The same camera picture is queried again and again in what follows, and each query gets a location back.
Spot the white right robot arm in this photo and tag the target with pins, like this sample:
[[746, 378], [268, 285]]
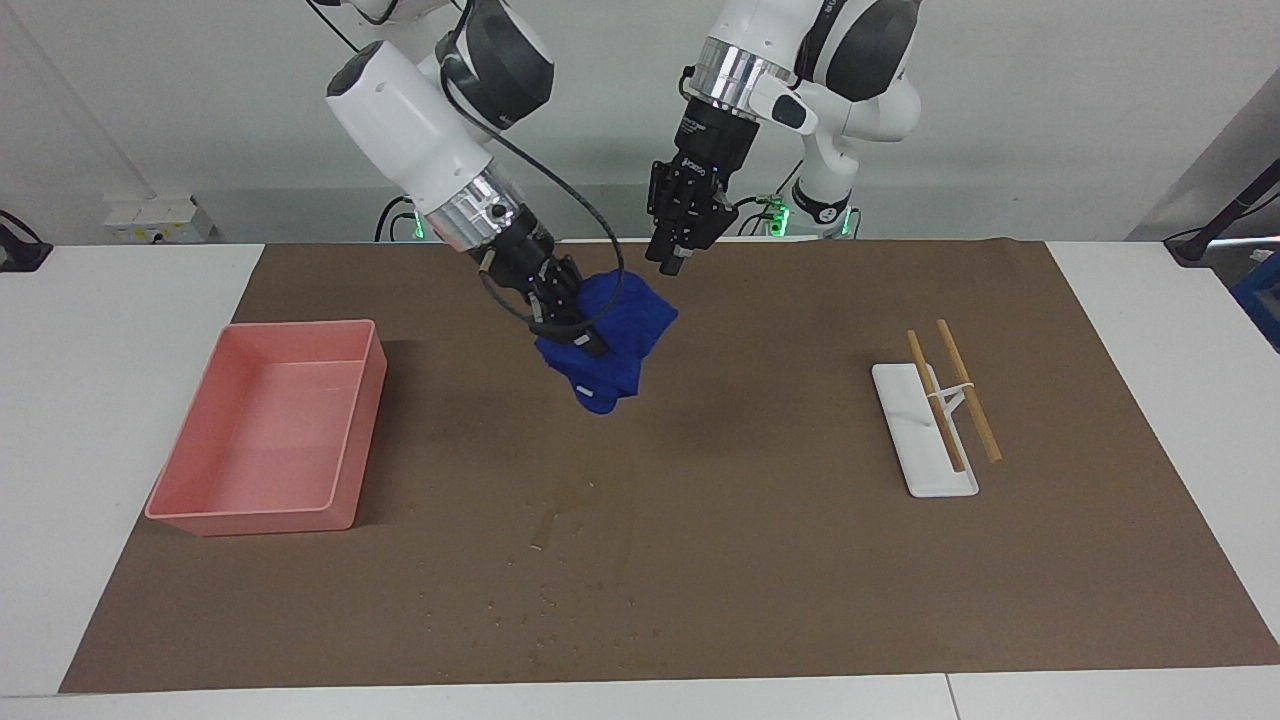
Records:
[[410, 120]]

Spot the black stand pole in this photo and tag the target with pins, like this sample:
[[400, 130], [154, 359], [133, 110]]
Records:
[[1225, 215]]

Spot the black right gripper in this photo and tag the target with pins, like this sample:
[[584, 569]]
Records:
[[525, 265]]

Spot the black clamp object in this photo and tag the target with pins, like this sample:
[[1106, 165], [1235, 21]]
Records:
[[20, 250]]

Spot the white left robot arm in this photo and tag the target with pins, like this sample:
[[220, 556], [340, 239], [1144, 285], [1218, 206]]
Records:
[[860, 60]]

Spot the blue box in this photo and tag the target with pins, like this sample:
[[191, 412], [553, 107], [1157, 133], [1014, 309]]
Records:
[[1260, 300]]

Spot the wooden towel rack dowel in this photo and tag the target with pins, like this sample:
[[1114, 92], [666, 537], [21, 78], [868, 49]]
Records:
[[935, 400], [970, 395]]

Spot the blue towel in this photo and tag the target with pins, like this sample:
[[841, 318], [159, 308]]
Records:
[[625, 330]]

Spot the white towel rack bracket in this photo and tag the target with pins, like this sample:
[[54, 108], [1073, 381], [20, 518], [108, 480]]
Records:
[[955, 392]]

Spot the brown table mat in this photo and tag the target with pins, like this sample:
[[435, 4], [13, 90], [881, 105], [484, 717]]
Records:
[[750, 550]]

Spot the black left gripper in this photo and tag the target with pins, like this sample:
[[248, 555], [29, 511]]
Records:
[[700, 170]]

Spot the pink plastic bin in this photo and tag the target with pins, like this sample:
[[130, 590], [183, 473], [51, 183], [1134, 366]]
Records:
[[270, 430]]

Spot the white wall socket strip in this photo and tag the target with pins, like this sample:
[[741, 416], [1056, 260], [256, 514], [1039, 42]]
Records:
[[160, 220]]

